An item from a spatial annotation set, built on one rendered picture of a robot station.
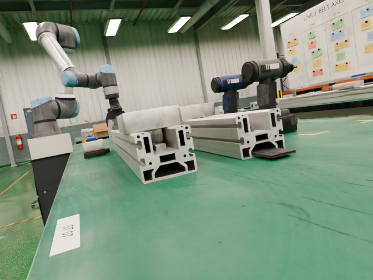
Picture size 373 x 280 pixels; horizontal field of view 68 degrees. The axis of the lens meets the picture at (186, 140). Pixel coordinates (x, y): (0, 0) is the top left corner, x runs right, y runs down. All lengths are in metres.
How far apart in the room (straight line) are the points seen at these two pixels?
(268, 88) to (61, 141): 1.17
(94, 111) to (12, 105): 2.94
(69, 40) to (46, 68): 10.68
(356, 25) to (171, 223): 3.66
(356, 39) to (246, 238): 3.66
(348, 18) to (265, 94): 3.14
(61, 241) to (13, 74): 12.28
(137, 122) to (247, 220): 0.33
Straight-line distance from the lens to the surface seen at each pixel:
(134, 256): 0.24
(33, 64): 12.53
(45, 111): 1.73
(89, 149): 1.11
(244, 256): 0.21
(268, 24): 9.48
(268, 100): 0.82
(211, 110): 0.85
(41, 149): 1.66
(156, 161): 0.47
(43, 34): 1.69
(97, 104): 12.24
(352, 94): 2.29
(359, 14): 3.83
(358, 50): 3.81
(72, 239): 0.32
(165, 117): 0.55
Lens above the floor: 0.89
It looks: 5 degrees down
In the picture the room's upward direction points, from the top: 10 degrees counter-clockwise
